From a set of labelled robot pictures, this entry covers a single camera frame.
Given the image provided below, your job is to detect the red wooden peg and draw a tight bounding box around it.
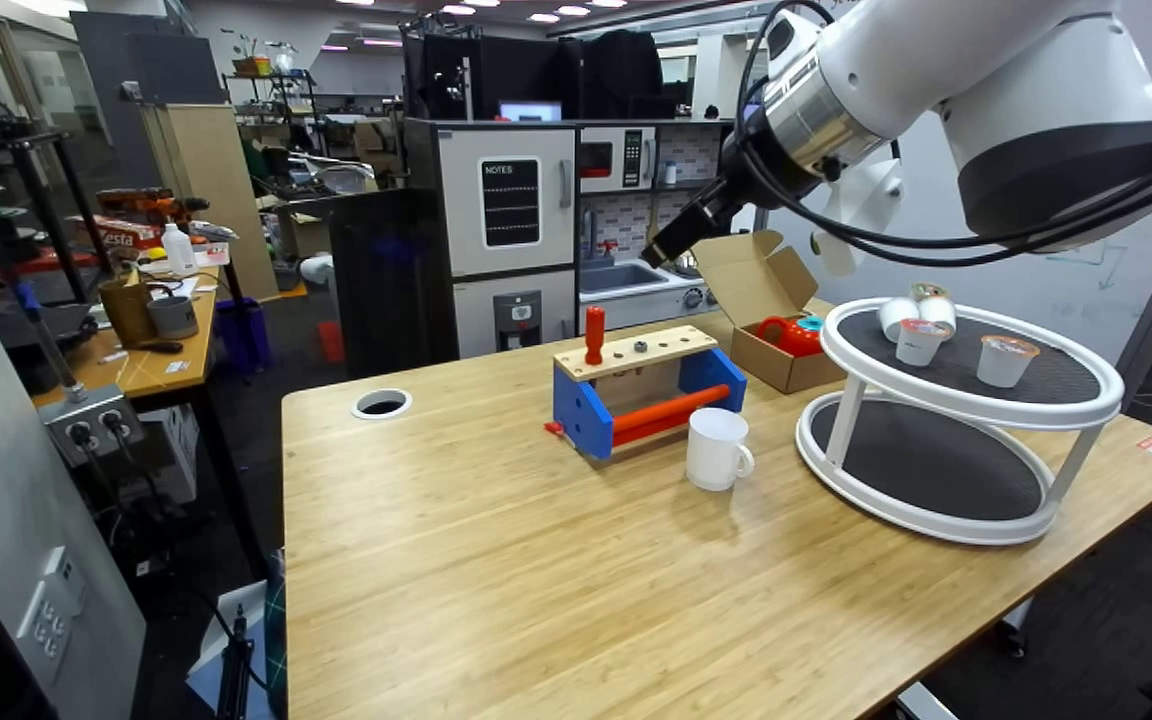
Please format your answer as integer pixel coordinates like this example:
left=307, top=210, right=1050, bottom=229
left=580, top=306, right=607, bottom=368

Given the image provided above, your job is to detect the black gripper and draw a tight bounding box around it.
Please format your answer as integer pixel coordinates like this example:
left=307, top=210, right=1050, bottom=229
left=639, top=147, right=792, bottom=268

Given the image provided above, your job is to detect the white plastic bottle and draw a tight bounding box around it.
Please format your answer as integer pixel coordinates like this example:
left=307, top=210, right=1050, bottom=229
left=156, top=215, right=201, bottom=279

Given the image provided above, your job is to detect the grey power socket box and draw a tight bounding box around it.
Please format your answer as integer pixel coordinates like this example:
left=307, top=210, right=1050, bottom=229
left=41, top=384, right=149, bottom=474

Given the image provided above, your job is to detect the black cabinet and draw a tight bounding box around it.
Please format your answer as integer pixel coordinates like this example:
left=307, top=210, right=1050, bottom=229
left=322, top=183, right=459, bottom=372

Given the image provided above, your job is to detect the white paper cup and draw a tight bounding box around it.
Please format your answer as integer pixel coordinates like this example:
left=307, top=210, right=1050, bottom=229
left=874, top=295, right=923, bottom=346
left=917, top=293, right=959, bottom=339

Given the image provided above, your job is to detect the small brown cardboard box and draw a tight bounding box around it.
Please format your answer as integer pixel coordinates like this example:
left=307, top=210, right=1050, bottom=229
left=96, top=268, right=201, bottom=352

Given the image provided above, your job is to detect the blue bin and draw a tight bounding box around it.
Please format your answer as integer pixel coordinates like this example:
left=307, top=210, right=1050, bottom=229
left=213, top=293, right=277, bottom=379

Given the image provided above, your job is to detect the open cardboard box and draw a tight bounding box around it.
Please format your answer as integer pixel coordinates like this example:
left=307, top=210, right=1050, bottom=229
left=682, top=229, right=847, bottom=397

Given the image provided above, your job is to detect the white wall outlet plate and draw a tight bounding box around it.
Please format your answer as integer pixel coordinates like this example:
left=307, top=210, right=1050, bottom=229
left=10, top=542, right=87, bottom=693

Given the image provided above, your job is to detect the grey flat partition panel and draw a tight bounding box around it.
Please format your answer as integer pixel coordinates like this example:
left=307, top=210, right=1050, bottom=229
left=0, top=225, right=150, bottom=720

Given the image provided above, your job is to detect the round table cable grommet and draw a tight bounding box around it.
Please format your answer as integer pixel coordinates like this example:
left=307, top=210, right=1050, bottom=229
left=346, top=384, right=415, bottom=425

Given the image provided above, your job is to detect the beige wooden board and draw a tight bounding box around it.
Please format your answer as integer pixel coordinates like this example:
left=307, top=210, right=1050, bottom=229
left=138, top=102, right=285, bottom=306

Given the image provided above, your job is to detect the white two-tier round stand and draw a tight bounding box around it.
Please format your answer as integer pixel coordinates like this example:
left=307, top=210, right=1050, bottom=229
left=792, top=293, right=1126, bottom=554

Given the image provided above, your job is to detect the orange lid coffee pod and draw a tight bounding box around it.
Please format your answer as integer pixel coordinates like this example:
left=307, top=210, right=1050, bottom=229
left=890, top=318, right=949, bottom=372
left=971, top=331, right=1045, bottom=394

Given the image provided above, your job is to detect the orange wooden cylinder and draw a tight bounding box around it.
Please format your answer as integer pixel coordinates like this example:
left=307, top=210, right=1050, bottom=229
left=607, top=379, right=734, bottom=451

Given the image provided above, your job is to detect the wooden side desk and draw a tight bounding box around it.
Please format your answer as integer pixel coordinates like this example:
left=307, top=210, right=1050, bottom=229
left=27, top=266, right=226, bottom=418

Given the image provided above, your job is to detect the white ceramic mug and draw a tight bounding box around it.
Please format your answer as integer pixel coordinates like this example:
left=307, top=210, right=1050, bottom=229
left=680, top=405, right=761, bottom=495

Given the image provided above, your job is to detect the black metal rack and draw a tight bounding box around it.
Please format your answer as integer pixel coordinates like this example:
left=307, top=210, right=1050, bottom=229
left=0, top=78, right=121, bottom=355

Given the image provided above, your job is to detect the blue wooden toy workbench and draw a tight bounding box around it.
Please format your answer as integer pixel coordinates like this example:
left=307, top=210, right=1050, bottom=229
left=544, top=321, right=750, bottom=468

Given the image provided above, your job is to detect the computer monitor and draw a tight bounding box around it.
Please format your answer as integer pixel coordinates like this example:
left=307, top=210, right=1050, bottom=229
left=496, top=95, right=568, bottom=130

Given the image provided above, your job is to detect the red plastic object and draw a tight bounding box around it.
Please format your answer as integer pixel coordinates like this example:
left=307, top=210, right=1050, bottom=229
left=748, top=314, right=824, bottom=359

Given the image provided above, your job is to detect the white toy kitchen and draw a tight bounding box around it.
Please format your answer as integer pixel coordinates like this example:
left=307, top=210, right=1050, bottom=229
left=428, top=115, right=755, bottom=359

